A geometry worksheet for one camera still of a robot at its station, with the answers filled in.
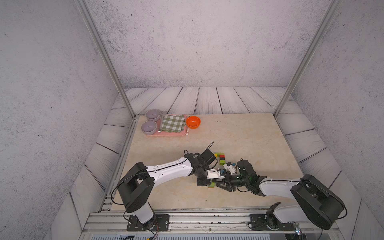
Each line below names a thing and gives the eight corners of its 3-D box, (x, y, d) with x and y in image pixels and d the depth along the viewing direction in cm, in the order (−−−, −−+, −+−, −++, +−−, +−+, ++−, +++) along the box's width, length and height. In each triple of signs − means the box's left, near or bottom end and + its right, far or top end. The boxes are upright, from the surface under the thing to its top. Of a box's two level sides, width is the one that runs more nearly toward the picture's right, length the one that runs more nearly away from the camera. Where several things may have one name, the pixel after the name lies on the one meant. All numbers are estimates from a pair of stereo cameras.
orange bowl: (184, 126, 116) (184, 122, 112) (190, 118, 122) (190, 114, 118) (196, 131, 113) (196, 126, 109) (201, 122, 119) (201, 118, 115)
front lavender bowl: (141, 136, 110) (139, 131, 106) (145, 126, 117) (142, 120, 112) (156, 136, 110) (154, 131, 105) (158, 126, 117) (157, 120, 112)
